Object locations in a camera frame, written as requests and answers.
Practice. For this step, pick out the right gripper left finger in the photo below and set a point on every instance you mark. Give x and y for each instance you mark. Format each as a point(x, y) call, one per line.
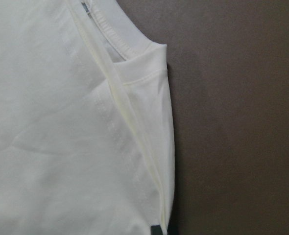
point(155, 230)

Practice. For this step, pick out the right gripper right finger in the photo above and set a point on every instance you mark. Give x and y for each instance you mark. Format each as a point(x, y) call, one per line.
point(172, 227)

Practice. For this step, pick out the cream long-sleeve cat shirt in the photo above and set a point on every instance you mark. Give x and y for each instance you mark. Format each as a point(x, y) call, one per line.
point(86, 128)

